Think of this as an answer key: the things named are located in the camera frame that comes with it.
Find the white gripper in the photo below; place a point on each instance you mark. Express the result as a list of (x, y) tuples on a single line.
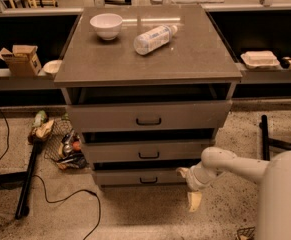
[(194, 179)]

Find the grey bottom drawer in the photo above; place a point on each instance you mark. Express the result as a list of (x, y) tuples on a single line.
[(150, 176)]

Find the grey drawer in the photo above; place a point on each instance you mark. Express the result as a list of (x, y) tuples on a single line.
[(150, 176), (145, 150), (149, 116)]

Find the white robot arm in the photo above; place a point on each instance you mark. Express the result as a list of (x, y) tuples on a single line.
[(273, 178)]

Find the grey middle drawer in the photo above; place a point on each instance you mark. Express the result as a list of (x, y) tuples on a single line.
[(145, 150)]

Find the grey top drawer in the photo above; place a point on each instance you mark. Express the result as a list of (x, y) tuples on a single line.
[(149, 116)]

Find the grey drawer cabinet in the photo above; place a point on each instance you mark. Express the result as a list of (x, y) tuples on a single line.
[(194, 66)]

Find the open cardboard box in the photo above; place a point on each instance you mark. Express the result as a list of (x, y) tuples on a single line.
[(22, 60)]

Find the black right table leg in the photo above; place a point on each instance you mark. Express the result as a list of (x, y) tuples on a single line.
[(268, 142)]

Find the black table leg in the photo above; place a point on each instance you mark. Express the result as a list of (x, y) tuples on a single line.
[(268, 142), (24, 178)]

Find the white foam takeout container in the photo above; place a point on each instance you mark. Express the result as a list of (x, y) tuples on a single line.
[(259, 59)]

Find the clear plastic bottle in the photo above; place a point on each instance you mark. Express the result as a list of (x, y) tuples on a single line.
[(154, 39)]

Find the small dark round object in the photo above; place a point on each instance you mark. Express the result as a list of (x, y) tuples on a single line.
[(285, 62)]

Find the brown crumpled bag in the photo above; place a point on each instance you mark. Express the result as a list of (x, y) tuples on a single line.
[(41, 133)]

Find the green bottle on floor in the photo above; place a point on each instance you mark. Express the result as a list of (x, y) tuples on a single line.
[(40, 118)]

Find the black left table leg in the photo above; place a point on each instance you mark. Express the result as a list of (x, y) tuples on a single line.
[(24, 178)]

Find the white bowl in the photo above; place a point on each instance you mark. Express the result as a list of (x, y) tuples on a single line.
[(107, 26)]

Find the small white dish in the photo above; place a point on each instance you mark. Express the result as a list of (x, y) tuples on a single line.
[(52, 67)]

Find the wire basket with groceries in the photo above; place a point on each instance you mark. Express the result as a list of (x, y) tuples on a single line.
[(246, 233)]

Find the wire basket with utensils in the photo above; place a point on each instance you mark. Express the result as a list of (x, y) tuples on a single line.
[(63, 147)]

